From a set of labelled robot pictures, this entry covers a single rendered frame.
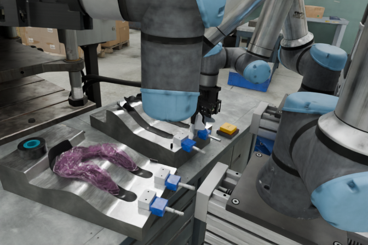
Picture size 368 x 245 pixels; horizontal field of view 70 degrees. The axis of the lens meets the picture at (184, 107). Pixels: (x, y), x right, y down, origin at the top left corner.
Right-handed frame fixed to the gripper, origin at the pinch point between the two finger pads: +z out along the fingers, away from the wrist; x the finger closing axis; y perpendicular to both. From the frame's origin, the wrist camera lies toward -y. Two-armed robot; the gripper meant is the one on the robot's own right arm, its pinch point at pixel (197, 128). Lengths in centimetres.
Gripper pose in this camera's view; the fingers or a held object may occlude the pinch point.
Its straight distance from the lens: 107.2
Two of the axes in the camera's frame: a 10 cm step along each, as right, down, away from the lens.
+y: 8.0, 3.1, -5.1
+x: 5.9, -3.2, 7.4
